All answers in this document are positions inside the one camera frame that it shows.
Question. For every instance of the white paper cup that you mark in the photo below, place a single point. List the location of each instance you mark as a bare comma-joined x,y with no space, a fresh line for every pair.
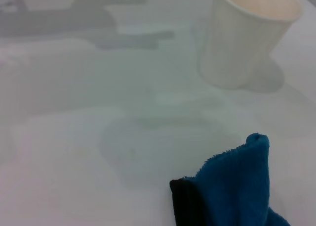
242,38

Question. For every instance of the blue rag with black trim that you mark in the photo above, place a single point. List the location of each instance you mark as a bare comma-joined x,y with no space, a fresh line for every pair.
234,186

